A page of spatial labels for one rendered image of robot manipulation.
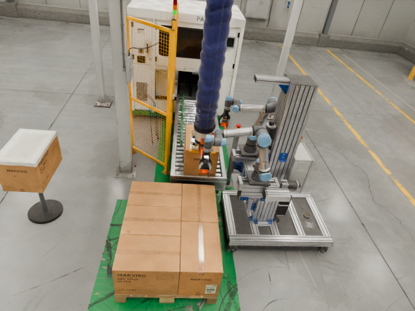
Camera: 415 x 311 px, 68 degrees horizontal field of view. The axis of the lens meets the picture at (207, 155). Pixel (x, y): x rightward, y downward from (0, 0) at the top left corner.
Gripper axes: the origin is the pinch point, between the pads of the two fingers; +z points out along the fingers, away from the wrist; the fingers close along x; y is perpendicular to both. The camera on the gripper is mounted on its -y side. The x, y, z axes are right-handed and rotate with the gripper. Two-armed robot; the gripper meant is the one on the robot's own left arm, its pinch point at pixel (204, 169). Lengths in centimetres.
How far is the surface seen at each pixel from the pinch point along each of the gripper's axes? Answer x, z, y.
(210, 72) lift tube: 2, -75, 49
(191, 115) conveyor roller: 12, 71, 228
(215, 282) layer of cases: -19, 85, -62
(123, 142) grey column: 104, 69, 130
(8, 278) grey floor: 186, 125, -45
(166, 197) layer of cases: 36, 70, 31
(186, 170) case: 15, 59, 69
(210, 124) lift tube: -4, -19, 51
